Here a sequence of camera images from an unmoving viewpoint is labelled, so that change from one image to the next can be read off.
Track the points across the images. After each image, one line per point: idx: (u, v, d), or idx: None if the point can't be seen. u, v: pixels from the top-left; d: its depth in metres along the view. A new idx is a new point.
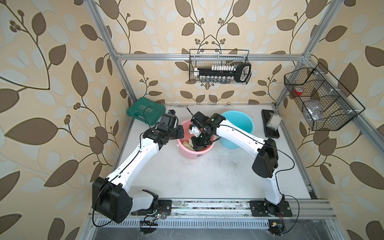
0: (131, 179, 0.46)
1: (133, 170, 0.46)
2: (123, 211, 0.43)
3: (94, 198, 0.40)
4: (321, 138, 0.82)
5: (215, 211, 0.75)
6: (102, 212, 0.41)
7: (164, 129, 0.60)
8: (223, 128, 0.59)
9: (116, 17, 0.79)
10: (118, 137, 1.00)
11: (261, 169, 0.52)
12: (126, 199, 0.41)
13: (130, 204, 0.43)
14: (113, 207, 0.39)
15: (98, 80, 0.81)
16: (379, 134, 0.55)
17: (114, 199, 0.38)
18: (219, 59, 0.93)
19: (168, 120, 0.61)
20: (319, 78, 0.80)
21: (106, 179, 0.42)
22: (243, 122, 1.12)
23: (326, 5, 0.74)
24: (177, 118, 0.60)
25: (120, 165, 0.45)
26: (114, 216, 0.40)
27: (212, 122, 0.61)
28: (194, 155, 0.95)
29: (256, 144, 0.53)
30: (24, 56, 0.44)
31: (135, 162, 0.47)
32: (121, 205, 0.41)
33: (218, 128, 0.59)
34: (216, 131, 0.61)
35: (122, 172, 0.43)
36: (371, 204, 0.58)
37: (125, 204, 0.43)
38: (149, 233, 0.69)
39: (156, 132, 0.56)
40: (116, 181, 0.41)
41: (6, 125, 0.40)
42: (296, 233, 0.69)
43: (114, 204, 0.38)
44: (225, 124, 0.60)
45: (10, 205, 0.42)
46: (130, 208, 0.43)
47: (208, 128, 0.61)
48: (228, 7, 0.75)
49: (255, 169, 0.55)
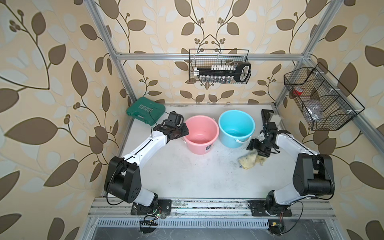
0: (143, 163, 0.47)
1: (146, 153, 0.51)
2: (133, 193, 0.46)
3: (108, 177, 0.44)
4: (321, 138, 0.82)
5: (215, 211, 0.75)
6: (113, 193, 0.44)
7: (172, 125, 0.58)
8: (282, 135, 0.63)
9: (116, 17, 0.79)
10: (118, 137, 1.00)
11: (298, 181, 0.47)
12: (138, 180, 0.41)
13: (140, 187, 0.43)
14: (127, 184, 0.42)
15: (98, 80, 0.81)
16: (379, 134, 0.55)
17: (129, 176, 0.42)
18: (219, 59, 0.93)
19: (175, 118, 0.68)
20: (319, 78, 0.80)
21: (122, 158, 0.46)
22: (241, 116, 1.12)
23: (326, 5, 0.74)
24: (183, 117, 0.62)
25: (134, 149, 0.50)
26: (127, 195, 0.43)
27: (276, 131, 0.67)
28: (203, 148, 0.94)
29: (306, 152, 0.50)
30: (24, 56, 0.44)
31: (148, 148, 0.52)
32: (134, 184, 0.45)
33: (279, 135, 0.64)
34: (276, 141, 0.66)
35: (136, 154, 0.48)
36: (371, 204, 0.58)
37: (137, 184, 0.47)
38: (149, 233, 0.69)
39: (165, 127, 0.62)
40: (131, 160, 0.46)
41: (6, 125, 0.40)
42: (296, 234, 0.69)
43: (130, 182, 0.43)
44: (286, 134, 0.65)
45: (11, 205, 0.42)
46: (139, 191, 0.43)
47: (269, 135, 0.69)
48: (229, 7, 0.75)
49: (294, 180, 0.49)
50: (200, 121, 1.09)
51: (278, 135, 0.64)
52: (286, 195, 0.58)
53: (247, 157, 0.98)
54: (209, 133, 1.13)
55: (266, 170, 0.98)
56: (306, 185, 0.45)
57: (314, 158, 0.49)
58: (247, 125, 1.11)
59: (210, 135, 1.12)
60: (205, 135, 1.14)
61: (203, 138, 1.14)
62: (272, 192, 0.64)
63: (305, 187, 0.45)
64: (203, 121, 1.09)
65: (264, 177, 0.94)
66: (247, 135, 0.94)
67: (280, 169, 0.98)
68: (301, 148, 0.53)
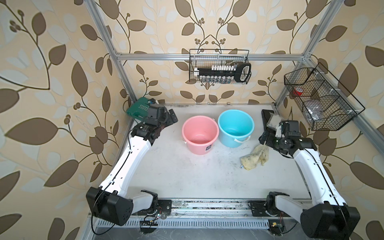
0: (126, 182, 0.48)
1: (125, 173, 0.43)
2: (124, 214, 0.43)
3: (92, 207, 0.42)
4: (321, 138, 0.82)
5: (215, 211, 0.75)
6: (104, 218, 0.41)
7: (153, 123, 0.56)
8: (306, 155, 0.50)
9: (116, 17, 0.79)
10: (118, 137, 1.00)
11: (308, 223, 0.42)
12: (125, 204, 0.42)
13: (131, 205, 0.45)
14: (113, 213, 0.38)
15: (98, 80, 0.81)
16: (379, 134, 0.55)
17: (111, 206, 0.37)
18: (219, 59, 0.93)
19: (155, 114, 0.57)
20: (319, 78, 0.80)
21: (100, 188, 0.40)
22: (241, 116, 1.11)
23: (326, 5, 0.74)
24: (162, 109, 0.67)
25: (111, 171, 0.43)
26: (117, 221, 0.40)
27: (299, 143, 0.53)
28: (202, 148, 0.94)
29: (329, 198, 0.40)
30: (24, 56, 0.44)
31: (128, 163, 0.44)
32: (120, 210, 0.41)
33: (300, 150, 0.51)
34: (293, 152, 0.54)
35: (115, 178, 0.41)
36: (371, 204, 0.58)
37: (125, 208, 0.43)
38: (149, 233, 0.69)
39: (145, 128, 0.51)
40: (110, 188, 0.40)
41: (7, 125, 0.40)
42: (296, 233, 0.69)
43: (114, 211, 0.38)
44: (309, 153, 0.50)
45: (11, 205, 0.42)
46: (130, 209, 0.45)
47: (288, 142, 0.55)
48: (228, 7, 0.75)
49: (302, 215, 0.45)
50: (199, 121, 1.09)
51: (301, 152, 0.51)
52: (289, 209, 0.55)
53: (249, 157, 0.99)
54: (209, 133, 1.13)
55: (266, 170, 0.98)
56: (315, 235, 0.41)
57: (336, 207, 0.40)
58: (247, 126, 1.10)
59: (210, 135, 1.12)
60: (205, 135, 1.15)
61: (203, 138, 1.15)
62: (273, 193, 0.63)
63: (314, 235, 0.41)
64: (203, 121, 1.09)
65: (264, 177, 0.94)
66: (246, 134, 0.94)
67: (280, 169, 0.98)
68: (321, 187, 0.43)
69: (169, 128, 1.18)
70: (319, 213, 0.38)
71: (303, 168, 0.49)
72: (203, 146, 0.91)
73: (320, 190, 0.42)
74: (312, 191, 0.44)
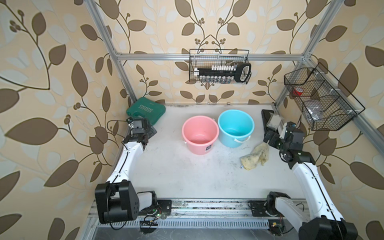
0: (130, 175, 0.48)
1: (128, 167, 0.48)
2: (134, 207, 0.45)
3: (101, 207, 0.40)
4: (321, 138, 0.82)
5: (215, 211, 0.75)
6: (113, 218, 0.41)
7: (141, 131, 0.64)
8: (304, 168, 0.51)
9: (116, 17, 0.79)
10: (118, 137, 1.00)
11: (306, 238, 0.41)
12: (133, 195, 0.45)
13: (137, 200, 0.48)
14: (125, 204, 0.40)
15: (98, 80, 0.81)
16: (379, 134, 0.55)
17: (124, 195, 0.40)
18: (219, 59, 0.93)
19: (140, 123, 0.66)
20: (319, 78, 0.80)
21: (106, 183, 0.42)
22: (243, 116, 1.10)
23: (326, 5, 0.74)
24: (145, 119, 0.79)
25: (115, 169, 0.46)
26: (129, 214, 0.41)
27: (298, 158, 0.54)
28: (202, 148, 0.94)
29: (326, 212, 0.41)
30: (24, 56, 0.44)
31: (128, 161, 0.49)
32: (131, 200, 0.43)
33: (297, 165, 0.52)
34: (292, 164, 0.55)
35: (120, 172, 0.45)
36: (371, 204, 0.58)
37: (134, 199, 0.45)
38: (149, 233, 0.69)
39: (135, 136, 0.59)
40: (118, 179, 0.43)
41: (7, 125, 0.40)
42: (296, 234, 0.69)
43: (127, 201, 0.40)
44: (308, 166, 0.51)
45: (11, 205, 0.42)
46: (137, 205, 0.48)
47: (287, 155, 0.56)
48: (228, 7, 0.75)
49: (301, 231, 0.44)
50: (199, 121, 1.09)
51: (299, 166, 0.52)
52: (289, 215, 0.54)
53: (249, 157, 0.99)
54: (209, 133, 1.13)
55: (266, 170, 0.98)
56: None
57: (334, 222, 0.39)
58: (247, 126, 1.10)
59: (210, 135, 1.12)
60: (205, 135, 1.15)
61: (203, 138, 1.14)
62: (273, 193, 0.63)
63: None
64: (203, 121, 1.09)
65: (264, 177, 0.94)
66: (246, 134, 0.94)
67: (280, 169, 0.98)
68: (319, 201, 0.43)
69: (169, 128, 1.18)
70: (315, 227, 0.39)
71: (302, 179, 0.50)
72: (203, 146, 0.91)
73: (317, 204, 0.42)
74: (310, 204, 0.44)
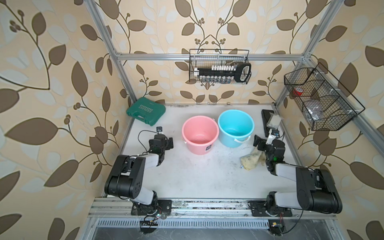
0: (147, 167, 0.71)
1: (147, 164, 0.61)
2: (136, 185, 0.48)
3: (115, 171, 0.47)
4: (321, 138, 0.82)
5: (215, 211, 0.75)
6: (115, 187, 0.44)
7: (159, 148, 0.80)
8: (280, 166, 0.64)
9: (116, 17, 0.79)
10: (118, 137, 1.00)
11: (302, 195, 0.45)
12: (141, 175, 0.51)
13: (141, 184, 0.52)
14: (133, 175, 0.46)
15: (98, 80, 0.81)
16: (379, 134, 0.55)
17: (136, 165, 0.48)
18: (219, 59, 0.93)
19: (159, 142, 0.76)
20: (319, 78, 0.80)
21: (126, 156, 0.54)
22: (241, 115, 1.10)
23: (326, 5, 0.74)
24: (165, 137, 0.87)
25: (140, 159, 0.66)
26: (130, 188, 0.44)
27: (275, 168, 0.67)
28: (202, 148, 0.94)
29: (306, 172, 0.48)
30: (24, 56, 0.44)
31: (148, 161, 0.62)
32: (138, 175, 0.48)
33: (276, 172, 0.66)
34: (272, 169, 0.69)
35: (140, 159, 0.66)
36: (371, 204, 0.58)
37: (139, 178, 0.49)
38: (149, 233, 0.69)
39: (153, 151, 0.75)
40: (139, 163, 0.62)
41: (6, 125, 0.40)
42: (296, 233, 0.69)
43: (136, 171, 0.47)
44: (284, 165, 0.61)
45: (11, 205, 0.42)
46: (139, 189, 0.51)
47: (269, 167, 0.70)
48: (229, 7, 0.75)
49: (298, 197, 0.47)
50: (199, 121, 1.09)
51: (277, 167, 0.66)
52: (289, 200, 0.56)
53: (249, 157, 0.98)
54: (209, 133, 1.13)
55: (266, 170, 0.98)
56: (313, 198, 0.43)
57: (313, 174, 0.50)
58: (247, 125, 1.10)
59: (210, 135, 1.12)
60: (205, 135, 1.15)
61: (203, 138, 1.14)
62: (272, 193, 0.63)
63: (311, 199, 0.43)
64: (203, 121, 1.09)
65: (264, 177, 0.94)
66: (246, 134, 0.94)
67: None
68: None
69: (169, 128, 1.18)
70: (301, 175, 0.47)
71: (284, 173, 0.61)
72: (203, 146, 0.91)
73: None
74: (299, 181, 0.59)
